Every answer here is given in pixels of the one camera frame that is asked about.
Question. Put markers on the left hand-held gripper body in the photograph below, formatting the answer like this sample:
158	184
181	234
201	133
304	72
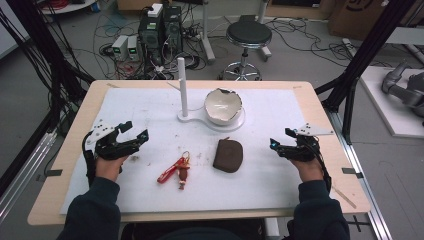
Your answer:
106	148

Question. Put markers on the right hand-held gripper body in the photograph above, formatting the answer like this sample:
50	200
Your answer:
305	146

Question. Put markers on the person's left hand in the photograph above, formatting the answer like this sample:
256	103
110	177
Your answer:
109	168

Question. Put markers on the person's right hand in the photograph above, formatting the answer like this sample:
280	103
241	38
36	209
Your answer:
309	170

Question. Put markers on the light wooden table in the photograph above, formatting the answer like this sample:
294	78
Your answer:
336	156

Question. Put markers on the brown zip pouch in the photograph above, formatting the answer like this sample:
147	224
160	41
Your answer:
228	156

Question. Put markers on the black tape piece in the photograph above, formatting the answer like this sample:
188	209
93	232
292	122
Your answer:
352	172
53	172

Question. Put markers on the white shell-shaped bowl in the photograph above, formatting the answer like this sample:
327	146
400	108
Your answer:
222	106

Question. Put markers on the white stand with pole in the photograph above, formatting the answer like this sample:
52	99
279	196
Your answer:
182	86

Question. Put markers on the grey power supply box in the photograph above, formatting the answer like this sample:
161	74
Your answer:
120	46
132	48

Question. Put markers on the white table mat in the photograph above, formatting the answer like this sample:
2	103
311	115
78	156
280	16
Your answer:
200	193

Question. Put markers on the white floor platform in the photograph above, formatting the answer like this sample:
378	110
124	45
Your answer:
386	110

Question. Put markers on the black computer tower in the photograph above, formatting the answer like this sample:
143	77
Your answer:
151	36
172	30

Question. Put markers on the black round stool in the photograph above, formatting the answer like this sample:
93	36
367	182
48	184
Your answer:
248	35

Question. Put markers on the person's dark clothed torso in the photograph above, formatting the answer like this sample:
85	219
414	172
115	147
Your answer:
193	231

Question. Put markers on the white adapter box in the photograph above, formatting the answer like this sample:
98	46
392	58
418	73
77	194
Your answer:
155	10

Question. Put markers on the cardboard box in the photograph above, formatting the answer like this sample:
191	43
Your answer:
356	16

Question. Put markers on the aluminium rail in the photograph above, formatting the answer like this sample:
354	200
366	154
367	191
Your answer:
360	180
23	173

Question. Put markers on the black metal frame post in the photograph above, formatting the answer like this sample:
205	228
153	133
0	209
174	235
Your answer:
40	50
363	56

